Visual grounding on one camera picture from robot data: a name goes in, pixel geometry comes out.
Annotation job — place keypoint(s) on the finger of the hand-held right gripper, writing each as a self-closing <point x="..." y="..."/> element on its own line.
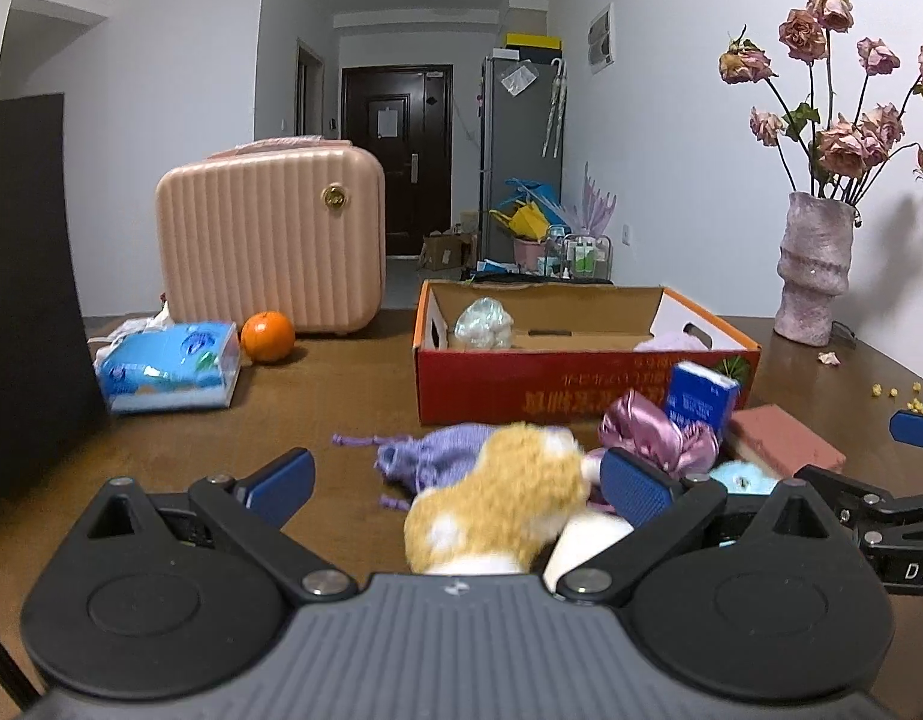
<point x="858" y="499"/>
<point x="917" y="429"/>

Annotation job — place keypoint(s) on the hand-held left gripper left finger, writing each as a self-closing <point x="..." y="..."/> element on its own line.
<point x="281" y="484"/>

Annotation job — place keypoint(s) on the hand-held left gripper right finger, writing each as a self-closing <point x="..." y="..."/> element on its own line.
<point x="637" y="491"/>

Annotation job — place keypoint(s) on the pink satin scrunchie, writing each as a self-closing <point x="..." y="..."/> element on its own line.
<point x="641" y="427"/>

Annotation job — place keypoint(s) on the pink layered sponge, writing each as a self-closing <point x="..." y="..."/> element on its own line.
<point x="783" y="439"/>

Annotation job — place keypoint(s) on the light blue fluffy cloth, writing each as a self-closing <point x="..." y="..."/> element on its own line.
<point x="742" y="477"/>

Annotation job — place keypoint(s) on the blue and white carton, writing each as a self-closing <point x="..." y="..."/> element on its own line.
<point x="697" y="397"/>

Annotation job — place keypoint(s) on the yellow and white plush toy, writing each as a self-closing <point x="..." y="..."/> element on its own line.
<point x="499" y="495"/>

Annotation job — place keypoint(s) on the red cardboard box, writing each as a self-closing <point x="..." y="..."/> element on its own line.
<point x="506" y="386"/>

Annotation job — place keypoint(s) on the yellow crumbs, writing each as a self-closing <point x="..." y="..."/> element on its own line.
<point x="918" y="406"/>

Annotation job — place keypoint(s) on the fallen pink petal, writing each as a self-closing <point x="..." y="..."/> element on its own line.
<point x="829" y="358"/>

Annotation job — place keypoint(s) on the orange fruit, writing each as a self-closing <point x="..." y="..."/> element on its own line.
<point x="268" y="337"/>

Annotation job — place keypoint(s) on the lavender fluffy cloth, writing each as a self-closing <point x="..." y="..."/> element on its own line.
<point x="671" y="343"/>

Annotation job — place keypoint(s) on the blue tissue pack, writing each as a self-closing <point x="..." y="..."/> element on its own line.
<point x="169" y="371"/>

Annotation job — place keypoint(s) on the pink textured vase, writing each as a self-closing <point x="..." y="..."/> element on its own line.
<point x="813" y="270"/>

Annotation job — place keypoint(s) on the clear bag of cotton balls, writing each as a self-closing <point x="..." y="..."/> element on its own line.
<point x="482" y="324"/>

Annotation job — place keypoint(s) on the cart with bottles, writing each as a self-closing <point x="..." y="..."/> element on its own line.
<point x="581" y="259"/>

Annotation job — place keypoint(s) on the pink ribbed suitcase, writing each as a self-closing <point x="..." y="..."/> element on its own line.
<point x="266" y="240"/>

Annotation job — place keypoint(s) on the pink bin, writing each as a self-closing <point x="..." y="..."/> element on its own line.
<point x="529" y="251"/>

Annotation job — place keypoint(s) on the brown cardboard box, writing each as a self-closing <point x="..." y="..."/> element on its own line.
<point x="442" y="251"/>

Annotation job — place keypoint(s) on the dried pink rose bouquet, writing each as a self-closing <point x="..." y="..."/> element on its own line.
<point x="843" y="146"/>

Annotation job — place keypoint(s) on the yellow bag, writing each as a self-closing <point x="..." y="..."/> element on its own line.
<point x="525" y="221"/>

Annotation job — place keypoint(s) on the purple feather decoration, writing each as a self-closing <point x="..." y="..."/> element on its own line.
<point x="589" y="202"/>

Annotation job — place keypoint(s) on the dark brown entrance door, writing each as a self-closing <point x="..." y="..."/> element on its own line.
<point x="394" y="187"/>

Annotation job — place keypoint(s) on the blue bag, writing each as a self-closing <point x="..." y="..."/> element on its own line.
<point x="532" y="191"/>

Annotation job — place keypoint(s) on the black paper bag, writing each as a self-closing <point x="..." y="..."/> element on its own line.
<point x="26" y="277"/>

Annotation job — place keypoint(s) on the grey refrigerator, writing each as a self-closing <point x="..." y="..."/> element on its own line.
<point x="514" y="142"/>

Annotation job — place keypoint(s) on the white paper sheet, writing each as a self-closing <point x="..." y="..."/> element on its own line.
<point x="387" y="122"/>

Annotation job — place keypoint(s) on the folded white umbrella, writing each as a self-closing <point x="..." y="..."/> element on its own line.
<point x="555" y="105"/>

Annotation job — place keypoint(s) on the clear plastic bag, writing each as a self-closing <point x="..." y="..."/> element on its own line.
<point x="517" y="79"/>

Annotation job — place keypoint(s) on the yellow box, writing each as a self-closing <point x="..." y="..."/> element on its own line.
<point x="532" y="40"/>

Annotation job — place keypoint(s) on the side door frame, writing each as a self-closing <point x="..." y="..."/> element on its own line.
<point x="310" y="90"/>

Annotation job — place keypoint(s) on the white wall panel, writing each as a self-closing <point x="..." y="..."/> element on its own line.
<point x="600" y="37"/>

